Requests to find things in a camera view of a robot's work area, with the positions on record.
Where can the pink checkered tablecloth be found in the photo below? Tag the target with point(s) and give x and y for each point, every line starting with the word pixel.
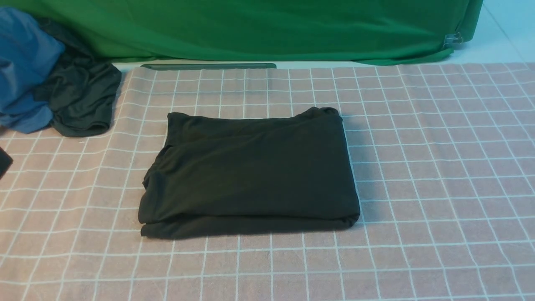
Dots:
pixel 443 157

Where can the blue crumpled garment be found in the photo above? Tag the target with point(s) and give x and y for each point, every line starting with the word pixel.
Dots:
pixel 27 56

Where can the green backdrop cloth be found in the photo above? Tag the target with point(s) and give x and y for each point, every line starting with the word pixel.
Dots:
pixel 374 32

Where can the clear binder clip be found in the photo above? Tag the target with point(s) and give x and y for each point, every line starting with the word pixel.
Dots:
pixel 452 39

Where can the green flat ruler strip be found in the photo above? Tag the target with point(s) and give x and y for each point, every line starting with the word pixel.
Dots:
pixel 218 66

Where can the dark gray crumpled garment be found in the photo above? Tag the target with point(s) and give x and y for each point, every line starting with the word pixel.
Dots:
pixel 81 89

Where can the dark gray long-sleeve shirt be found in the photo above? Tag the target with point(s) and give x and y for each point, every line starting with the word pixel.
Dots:
pixel 218 177

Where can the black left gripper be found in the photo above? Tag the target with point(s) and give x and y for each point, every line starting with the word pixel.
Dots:
pixel 5 162

